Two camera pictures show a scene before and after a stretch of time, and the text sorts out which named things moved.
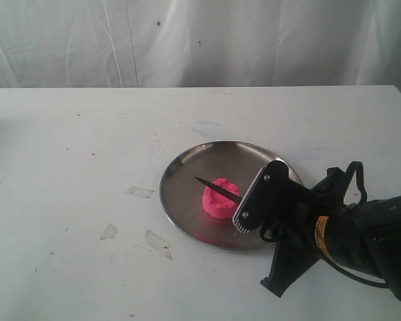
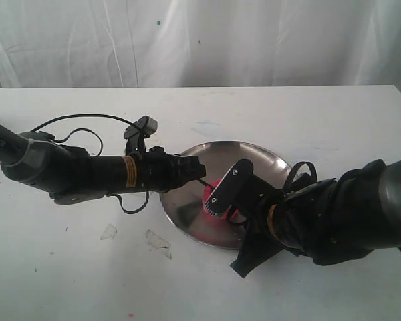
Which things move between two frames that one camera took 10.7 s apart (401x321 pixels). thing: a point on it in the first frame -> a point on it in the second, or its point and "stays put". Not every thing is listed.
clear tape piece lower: (155, 241) stays put
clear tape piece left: (109, 233) stays put
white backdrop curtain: (169, 43) stays put
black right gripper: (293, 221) -> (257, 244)
